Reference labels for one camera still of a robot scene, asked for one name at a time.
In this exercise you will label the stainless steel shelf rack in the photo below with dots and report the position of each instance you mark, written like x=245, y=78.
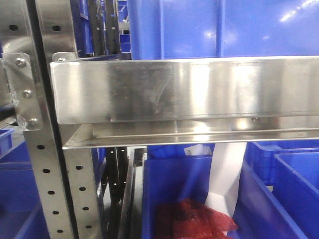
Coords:
x=114, y=100

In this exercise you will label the blue lower bin centre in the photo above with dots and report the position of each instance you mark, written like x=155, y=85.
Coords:
x=258, y=213

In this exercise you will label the white paper sheet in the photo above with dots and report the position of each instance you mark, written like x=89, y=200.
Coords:
x=224, y=177

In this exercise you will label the large blue upper bin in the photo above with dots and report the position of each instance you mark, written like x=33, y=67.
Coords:
x=176, y=29

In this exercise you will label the red mesh bag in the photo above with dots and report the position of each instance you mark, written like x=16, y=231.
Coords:
x=189, y=219

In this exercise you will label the blue lower bin right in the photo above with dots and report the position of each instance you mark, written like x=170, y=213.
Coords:
x=291, y=168

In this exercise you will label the blue bin lower left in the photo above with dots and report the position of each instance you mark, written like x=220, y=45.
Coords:
x=21, y=215

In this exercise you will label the steel bracket plate with screws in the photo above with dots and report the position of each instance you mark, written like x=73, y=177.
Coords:
x=22, y=87

